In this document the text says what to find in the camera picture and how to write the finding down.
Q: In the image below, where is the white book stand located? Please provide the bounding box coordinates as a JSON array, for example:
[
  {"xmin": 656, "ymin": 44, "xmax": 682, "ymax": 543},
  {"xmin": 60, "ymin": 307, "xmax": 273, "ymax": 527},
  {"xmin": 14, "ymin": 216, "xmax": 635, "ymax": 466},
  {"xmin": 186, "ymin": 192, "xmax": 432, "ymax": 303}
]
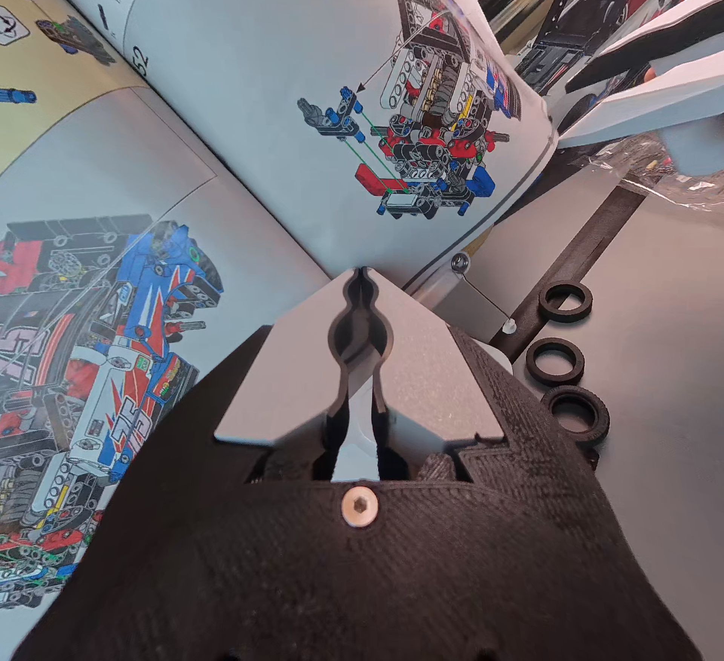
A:
[{"xmin": 406, "ymin": 250, "xmax": 519, "ymax": 375}]

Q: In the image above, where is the open instruction booklet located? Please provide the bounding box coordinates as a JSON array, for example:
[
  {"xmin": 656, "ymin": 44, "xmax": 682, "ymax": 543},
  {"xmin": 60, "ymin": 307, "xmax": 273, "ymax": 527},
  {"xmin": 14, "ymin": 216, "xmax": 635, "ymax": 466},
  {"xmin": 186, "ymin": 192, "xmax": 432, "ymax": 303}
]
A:
[{"xmin": 0, "ymin": 0, "xmax": 559, "ymax": 612}]

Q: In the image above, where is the grey desk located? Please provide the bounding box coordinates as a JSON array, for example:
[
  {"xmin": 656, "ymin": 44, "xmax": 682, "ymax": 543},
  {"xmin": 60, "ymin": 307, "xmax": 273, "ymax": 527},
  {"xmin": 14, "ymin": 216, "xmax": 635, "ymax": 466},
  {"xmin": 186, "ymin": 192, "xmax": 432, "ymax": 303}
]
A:
[{"xmin": 469, "ymin": 161, "xmax": 724, "ymax": 661}]

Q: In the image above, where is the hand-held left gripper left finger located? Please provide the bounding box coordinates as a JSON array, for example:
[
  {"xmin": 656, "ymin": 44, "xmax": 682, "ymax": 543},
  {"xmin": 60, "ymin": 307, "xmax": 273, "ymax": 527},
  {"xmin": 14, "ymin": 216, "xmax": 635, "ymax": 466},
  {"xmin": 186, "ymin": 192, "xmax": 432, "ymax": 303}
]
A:
[{"xmin": 214, "ymin": 267, "xmax": 362, "ymax": 480}]

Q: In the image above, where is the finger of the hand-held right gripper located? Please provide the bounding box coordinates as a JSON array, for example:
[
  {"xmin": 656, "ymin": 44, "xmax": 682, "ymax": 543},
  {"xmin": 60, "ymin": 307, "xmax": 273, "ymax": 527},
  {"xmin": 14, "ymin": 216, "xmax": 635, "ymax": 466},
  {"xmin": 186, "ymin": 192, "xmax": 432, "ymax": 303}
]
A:
[
  {"xmin": 556, "ymin": 49, "xmax": 724, "ymax": 150},
  {"xmin": 564, "ymin": 0, "xmax": 724, "ymax": 96}
]

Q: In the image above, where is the clear plastic bag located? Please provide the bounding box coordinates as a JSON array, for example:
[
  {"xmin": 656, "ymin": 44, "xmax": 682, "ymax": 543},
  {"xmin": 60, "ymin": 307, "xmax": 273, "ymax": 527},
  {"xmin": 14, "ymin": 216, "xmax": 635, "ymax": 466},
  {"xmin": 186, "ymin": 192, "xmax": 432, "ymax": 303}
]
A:
[{"xmin": 576, "ymin": 145, "xmax": 724, "ymax": 216}]

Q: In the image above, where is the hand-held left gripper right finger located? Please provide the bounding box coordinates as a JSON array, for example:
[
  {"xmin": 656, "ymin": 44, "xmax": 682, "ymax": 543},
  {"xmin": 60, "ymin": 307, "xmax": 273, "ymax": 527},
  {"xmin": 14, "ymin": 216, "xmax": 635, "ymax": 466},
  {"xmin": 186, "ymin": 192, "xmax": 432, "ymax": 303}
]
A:
[{"xmin": 365, "ymin": 267, "xmax": 505, "ymax": 476}]

